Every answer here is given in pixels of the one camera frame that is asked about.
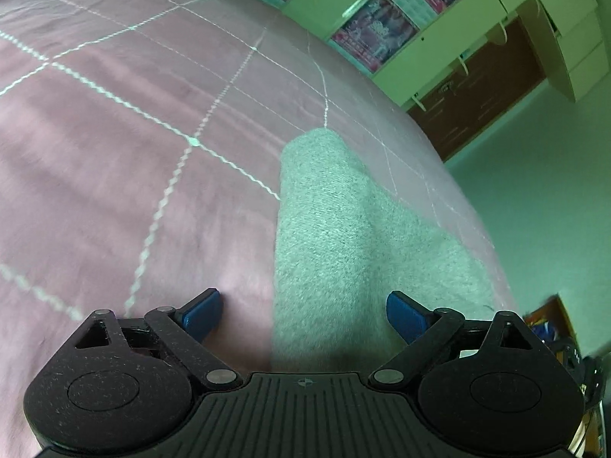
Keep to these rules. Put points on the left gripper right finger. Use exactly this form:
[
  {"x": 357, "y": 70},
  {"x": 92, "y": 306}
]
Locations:
[{"x": 445, "y": 348}]

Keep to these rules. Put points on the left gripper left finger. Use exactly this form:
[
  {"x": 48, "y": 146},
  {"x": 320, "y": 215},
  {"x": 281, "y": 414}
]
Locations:
[{"x": 173, "y": 335}]

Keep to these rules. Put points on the grey knit pants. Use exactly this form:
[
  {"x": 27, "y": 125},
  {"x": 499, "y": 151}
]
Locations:
[{"x": 342, "y": 246}]

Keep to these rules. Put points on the pink quilted bedspread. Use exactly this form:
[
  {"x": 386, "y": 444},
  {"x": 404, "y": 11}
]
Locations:
[{"x": 140, "y": 159}]

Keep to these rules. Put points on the brown wooden door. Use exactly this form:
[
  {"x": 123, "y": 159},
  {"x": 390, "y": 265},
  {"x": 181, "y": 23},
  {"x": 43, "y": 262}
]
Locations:
[{"x": 460, "y": 108}]

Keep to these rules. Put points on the green wardrobe with posters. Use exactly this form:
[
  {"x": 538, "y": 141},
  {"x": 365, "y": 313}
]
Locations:
[{"x": 406, "y": 46}]

